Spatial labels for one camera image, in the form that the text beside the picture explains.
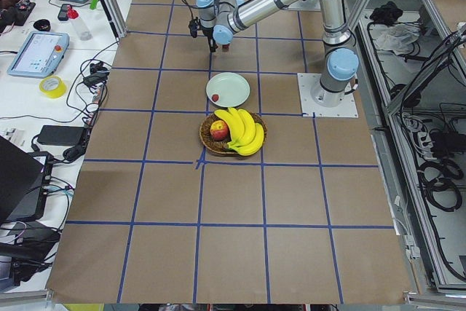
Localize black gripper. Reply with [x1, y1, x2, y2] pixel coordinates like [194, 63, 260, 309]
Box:
[202, 28, 230, 52]

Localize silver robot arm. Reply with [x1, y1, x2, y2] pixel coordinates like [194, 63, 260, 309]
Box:
[189, 0, 352, 54]

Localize pale green round plate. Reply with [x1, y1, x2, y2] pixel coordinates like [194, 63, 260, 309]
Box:
[205, 72, 250, 108]

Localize red yellow apple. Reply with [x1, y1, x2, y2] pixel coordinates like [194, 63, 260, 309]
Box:
[210, 119, 229, 141]

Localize yellow banana top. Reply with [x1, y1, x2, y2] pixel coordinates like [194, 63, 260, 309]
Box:
[214, 108, 244, 142]

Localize yellow banana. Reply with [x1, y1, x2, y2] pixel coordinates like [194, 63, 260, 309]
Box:
[228, 107, 245, 143]
[227, 123, 265, 156]
[214, 108, 244, 142]
[236, 109, 256, 146]

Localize yellow banana middle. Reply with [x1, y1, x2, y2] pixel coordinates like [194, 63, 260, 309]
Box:
[228, 107, 245, 143]

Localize yellow banana lower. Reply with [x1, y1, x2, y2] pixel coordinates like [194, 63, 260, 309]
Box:
[236, 109, 256, 146]

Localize brown wicker basket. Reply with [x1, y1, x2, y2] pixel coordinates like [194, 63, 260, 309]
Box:
[199, 111, 267, 157]

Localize yellow banana bottom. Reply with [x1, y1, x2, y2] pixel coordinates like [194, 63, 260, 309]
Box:
[227, 123, 265, 156]

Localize clear plastic bottle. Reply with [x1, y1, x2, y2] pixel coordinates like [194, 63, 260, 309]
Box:
[67, 5, 92, 41]

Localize black phone device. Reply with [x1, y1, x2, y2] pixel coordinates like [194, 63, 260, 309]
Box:
[58, 4, 72, 22]

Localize yellow tape roll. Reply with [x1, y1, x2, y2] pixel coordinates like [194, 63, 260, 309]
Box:
[39, 75, 67, 99]

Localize small black bowl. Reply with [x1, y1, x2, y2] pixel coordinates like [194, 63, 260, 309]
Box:
[33, 19, 51, 32]

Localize white crumpled cloth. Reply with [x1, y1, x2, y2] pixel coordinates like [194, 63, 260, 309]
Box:
[374, 24, 420, 55]

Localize black power brick left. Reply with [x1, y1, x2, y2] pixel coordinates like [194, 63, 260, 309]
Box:
[37, 125, 85, 146]

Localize near blue teach pendant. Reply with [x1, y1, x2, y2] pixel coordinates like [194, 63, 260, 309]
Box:
[7, 31, 70, 79]

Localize black laptop computer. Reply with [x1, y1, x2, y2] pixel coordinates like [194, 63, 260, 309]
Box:
[1, 138, 52, 223]

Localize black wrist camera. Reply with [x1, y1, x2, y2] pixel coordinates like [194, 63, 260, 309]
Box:
[188, 18, 200, 38]

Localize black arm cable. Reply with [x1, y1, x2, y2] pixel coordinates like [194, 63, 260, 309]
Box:
[181, 0, 201, 23]

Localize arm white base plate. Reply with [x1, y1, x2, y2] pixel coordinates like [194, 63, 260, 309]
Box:
[297, 73, 358, 118]

